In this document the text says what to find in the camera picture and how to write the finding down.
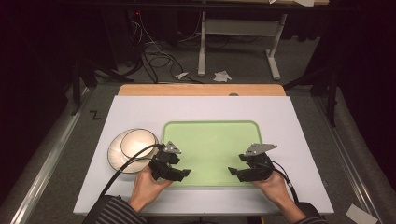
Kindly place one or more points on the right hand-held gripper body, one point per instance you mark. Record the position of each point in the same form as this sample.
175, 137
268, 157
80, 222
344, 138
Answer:
261, 168

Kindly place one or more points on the black metal stand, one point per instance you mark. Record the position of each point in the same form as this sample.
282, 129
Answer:
332, 99
76, 88

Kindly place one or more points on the white paper on desk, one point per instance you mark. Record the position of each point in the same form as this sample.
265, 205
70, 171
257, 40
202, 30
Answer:
304, 2

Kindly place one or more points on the aluminium floor rail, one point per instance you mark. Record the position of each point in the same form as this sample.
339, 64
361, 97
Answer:
342, 146
46, 174

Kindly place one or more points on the wooden table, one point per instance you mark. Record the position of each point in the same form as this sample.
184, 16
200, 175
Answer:
186, 89

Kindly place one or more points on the person's left hand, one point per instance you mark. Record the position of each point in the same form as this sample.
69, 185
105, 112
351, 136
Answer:
143, 188

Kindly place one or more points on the flat white paper sheet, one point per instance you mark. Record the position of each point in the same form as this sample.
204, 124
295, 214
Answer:
361, 215

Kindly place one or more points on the light green tray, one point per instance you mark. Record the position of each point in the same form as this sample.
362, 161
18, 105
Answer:
211, 146

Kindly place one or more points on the black computer tower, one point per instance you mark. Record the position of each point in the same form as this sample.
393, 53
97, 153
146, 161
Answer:
124, 37

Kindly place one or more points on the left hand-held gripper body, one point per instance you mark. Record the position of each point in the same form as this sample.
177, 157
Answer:
162, 165

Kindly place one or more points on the large crumpled white paper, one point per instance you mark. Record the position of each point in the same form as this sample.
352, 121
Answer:
222, 76

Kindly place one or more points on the person's right hand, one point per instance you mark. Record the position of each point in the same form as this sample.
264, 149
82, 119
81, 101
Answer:
277, 188

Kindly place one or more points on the white table board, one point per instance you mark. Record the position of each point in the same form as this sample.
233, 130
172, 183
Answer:
295, 140

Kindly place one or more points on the white metal desk frame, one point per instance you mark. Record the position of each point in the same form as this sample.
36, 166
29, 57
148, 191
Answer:
239, 26

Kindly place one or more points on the white bowl dark rim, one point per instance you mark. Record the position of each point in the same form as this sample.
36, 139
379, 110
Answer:
138, 142

